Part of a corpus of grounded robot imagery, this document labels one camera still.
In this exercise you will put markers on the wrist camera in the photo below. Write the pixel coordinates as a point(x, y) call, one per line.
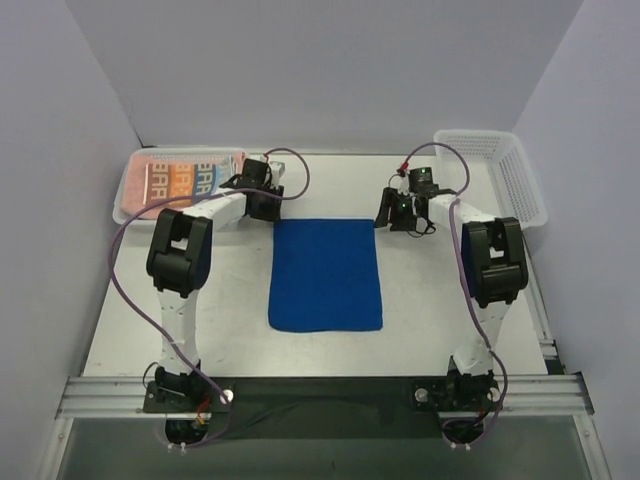
point(404, 169)
point(277, 168)

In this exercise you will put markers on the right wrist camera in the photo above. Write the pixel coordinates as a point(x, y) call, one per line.
point(404, 169)

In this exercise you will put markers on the white plastic basket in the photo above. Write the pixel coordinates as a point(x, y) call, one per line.
point(502, 182)
point(120, 210)

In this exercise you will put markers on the orange patterned towel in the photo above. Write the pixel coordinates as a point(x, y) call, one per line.
point(186, 176)

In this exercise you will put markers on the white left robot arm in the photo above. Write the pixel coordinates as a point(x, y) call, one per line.
point(179, 264)

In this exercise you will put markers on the white left plastic basket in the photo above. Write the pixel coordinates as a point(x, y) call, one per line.
point(120, 210)

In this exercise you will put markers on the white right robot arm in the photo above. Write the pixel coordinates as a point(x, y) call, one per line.
point(490, 259)

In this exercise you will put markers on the pink towel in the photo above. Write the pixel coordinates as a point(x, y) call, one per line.
point(132, 190)

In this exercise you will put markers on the blue towel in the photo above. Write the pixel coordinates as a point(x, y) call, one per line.
point(325, 277)

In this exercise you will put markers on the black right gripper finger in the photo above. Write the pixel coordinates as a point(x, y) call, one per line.
point(402, 218)
point(387, 209)

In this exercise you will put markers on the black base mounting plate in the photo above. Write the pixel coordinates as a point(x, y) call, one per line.
point(328, 408)

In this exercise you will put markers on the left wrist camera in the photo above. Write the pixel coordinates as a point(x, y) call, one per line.
point(277, 168)

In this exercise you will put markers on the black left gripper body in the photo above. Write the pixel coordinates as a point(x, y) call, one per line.
point(240, 179)

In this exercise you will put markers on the aluminium frame rail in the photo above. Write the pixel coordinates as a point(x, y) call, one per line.
point(543, 432)

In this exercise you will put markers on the white right plastic basket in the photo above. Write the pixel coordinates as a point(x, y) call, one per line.
point(502, 182)

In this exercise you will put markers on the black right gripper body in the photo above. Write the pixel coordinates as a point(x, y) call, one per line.
point(390, 211)

